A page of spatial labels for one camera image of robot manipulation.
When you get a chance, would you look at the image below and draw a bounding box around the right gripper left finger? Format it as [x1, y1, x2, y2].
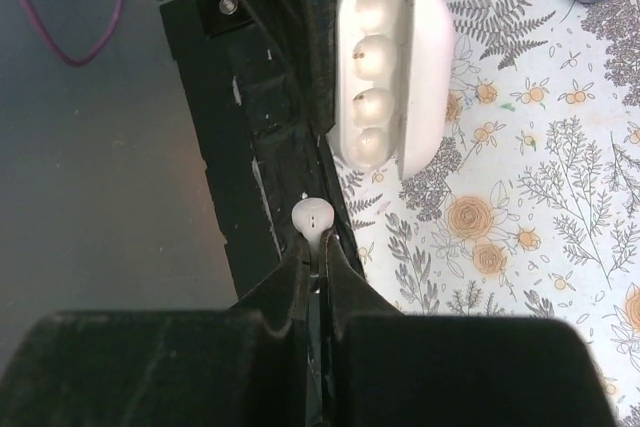
[1, 237, 311, 426]

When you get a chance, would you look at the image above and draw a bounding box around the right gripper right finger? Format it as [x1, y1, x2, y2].
[319, 232, 615, 426]

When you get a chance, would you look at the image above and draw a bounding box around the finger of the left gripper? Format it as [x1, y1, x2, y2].
[240, 0, 336, 132]

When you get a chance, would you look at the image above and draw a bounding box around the white earbud charging case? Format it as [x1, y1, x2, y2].
[328, 0, 456, 180]

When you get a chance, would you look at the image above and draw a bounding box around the white earbud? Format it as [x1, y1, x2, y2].
[291, 197, 334, 277]

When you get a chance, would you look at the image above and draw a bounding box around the floral table cloth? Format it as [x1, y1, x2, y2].
[338, 0, 639, 426]

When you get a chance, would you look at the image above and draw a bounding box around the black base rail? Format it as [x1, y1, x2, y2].
[159, 0, 371, 427]

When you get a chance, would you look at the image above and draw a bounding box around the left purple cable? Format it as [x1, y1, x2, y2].
[0, 0, 141, 68]

